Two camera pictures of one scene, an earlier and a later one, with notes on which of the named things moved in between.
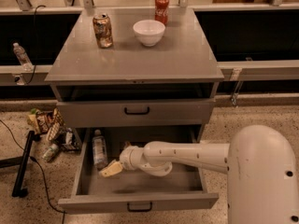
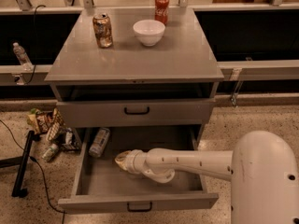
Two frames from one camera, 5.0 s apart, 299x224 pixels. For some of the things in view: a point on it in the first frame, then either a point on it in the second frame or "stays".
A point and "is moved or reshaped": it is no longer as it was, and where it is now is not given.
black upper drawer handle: [135, 113] stays
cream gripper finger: [127, 145] → [121, 158]
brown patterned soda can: [103, 31] stays
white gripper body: [127, 158] stays
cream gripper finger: [113, 168] → [123, 161]
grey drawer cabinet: [118, 70] stays
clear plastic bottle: [99, 150] is moved or reshaped
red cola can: [162, 8] stays
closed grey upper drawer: [105, 113] stays
